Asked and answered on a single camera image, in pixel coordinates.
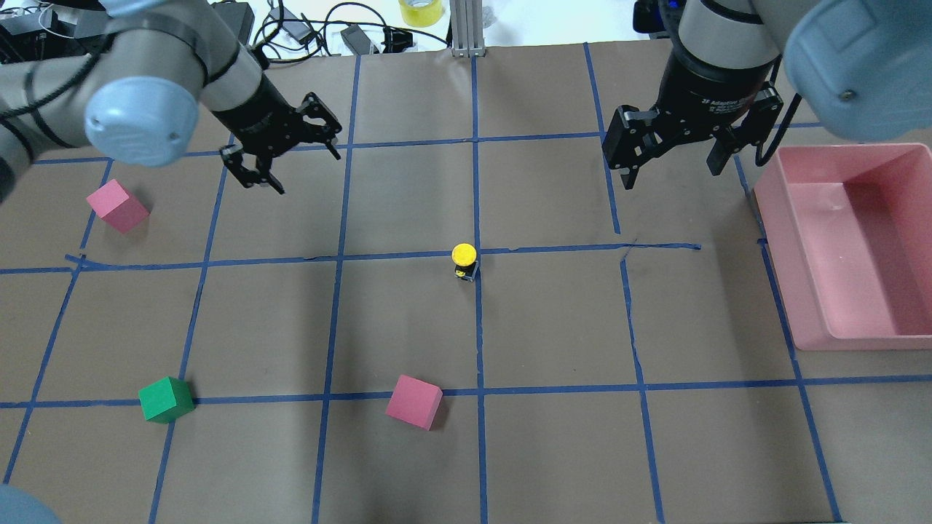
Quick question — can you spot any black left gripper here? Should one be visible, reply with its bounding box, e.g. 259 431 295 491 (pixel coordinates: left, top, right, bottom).
212 79 343 195

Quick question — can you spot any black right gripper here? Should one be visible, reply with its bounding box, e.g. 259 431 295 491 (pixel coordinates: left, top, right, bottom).
601 55 783 191

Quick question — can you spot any yellow push button switch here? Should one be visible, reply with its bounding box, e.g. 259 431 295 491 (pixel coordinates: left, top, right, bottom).
451 242 479 282

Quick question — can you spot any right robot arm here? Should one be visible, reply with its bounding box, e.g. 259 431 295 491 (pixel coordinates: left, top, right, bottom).
601 1 931 189

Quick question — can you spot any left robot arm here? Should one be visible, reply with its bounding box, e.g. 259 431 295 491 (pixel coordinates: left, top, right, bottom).
1 1 342 199

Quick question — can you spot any green foam cube near left arm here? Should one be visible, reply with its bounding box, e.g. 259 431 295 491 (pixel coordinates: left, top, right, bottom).
138 377 195 424

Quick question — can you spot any black power adapter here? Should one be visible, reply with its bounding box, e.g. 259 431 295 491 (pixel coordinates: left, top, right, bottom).
340 24 380 55

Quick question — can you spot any pink plastic bin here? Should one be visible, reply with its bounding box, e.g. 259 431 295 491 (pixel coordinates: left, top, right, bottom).
754 143 931 351

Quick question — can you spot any yellow tape roll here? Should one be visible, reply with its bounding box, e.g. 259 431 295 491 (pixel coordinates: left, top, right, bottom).
398 0 445 28

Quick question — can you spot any pink foam cube far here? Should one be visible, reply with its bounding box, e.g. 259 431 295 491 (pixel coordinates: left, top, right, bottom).
86 180 150 234

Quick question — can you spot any pink foam cube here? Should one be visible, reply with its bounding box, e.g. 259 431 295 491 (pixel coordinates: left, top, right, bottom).
385 375 443 431
86 180 150 234

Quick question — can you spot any pink foam cube centre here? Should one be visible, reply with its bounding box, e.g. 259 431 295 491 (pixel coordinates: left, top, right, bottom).
385 375 443 431

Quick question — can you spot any aluminium frame post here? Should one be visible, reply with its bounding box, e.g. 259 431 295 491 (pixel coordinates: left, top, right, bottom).
449 0 486 57

